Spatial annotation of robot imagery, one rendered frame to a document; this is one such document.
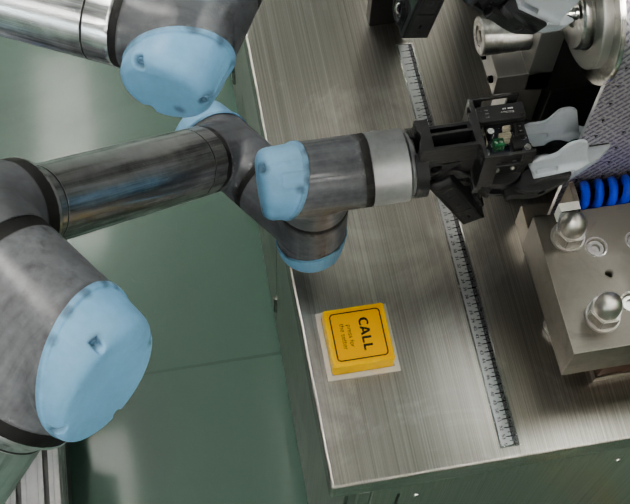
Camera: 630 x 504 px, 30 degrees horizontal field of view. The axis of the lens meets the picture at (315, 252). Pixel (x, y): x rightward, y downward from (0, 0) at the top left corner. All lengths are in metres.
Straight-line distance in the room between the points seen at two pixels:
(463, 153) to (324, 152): 0.14
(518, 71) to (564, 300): 0.24
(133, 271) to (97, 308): 1.47
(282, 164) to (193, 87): 0.30
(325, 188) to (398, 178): 0.07
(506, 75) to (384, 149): 0.16
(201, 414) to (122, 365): 1.32
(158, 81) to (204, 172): 0.35
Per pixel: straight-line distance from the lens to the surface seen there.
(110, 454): 2.26
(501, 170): 1.22
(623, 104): 1.22
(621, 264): 1.29
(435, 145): 1.19
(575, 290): 1.26
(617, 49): 1.12
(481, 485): 1.42
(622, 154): 1.31
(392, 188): 1.17
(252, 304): 2.35
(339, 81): 1.51
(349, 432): 1.31
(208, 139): 1.25
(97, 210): 1.11
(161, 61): 0.87
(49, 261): 0.95
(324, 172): 1.16
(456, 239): 1.41
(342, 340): 1.32
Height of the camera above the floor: 2.14
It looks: 63 degrees down
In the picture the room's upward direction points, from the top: 4 degrees clockwise
